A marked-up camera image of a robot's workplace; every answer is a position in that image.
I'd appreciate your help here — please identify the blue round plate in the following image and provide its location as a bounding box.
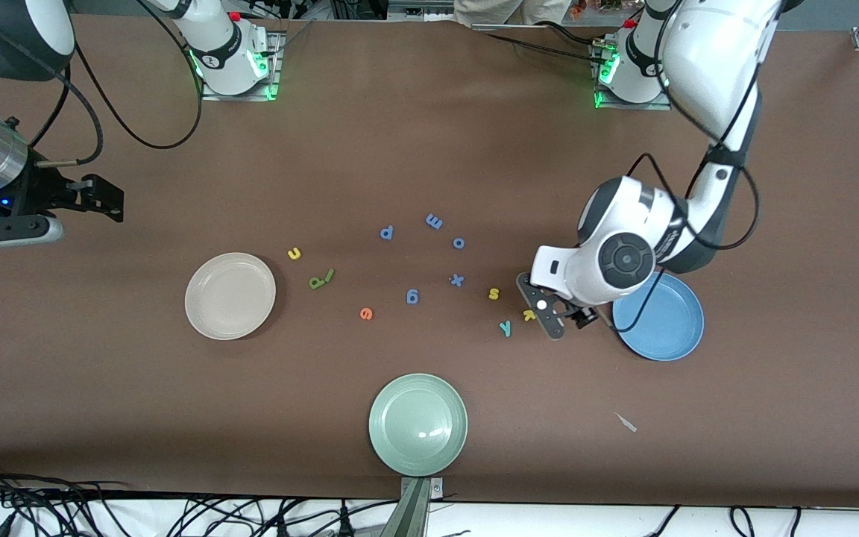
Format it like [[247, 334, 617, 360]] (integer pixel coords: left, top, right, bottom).
[[611, 271, 705, 362]]

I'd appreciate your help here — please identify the beige round plate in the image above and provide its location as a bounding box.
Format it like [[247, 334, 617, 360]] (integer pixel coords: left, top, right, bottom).
[[184, 252, 277, 342]]

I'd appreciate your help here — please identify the green round plate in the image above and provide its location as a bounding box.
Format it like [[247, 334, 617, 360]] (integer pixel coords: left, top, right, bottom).
[[368, 373, 469, 477]]

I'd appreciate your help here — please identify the person in beige trousers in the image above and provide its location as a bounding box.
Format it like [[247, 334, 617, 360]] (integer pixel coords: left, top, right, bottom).
[[453, 0, 572, 27]]

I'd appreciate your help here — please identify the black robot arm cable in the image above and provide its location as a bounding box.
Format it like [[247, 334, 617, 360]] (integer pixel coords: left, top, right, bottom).
[[612, 75, 763, 333], [31, 0, 203, 166]]

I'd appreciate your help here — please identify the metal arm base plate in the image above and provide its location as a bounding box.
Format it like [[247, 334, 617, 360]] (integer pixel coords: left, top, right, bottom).
[[201, 28, 285, 102], [592, 39, 673, 112]]

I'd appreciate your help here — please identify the black table cable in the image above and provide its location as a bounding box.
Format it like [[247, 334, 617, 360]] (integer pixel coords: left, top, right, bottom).
[[483, 21, 618, 64]]

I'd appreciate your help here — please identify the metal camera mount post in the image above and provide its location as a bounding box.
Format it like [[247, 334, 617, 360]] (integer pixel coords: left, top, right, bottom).
[[381, 476, 445, 537]]

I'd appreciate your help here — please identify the tangled black cable bundle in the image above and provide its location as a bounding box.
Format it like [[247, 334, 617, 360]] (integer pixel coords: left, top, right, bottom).
[[0, 459, 400, 537]]

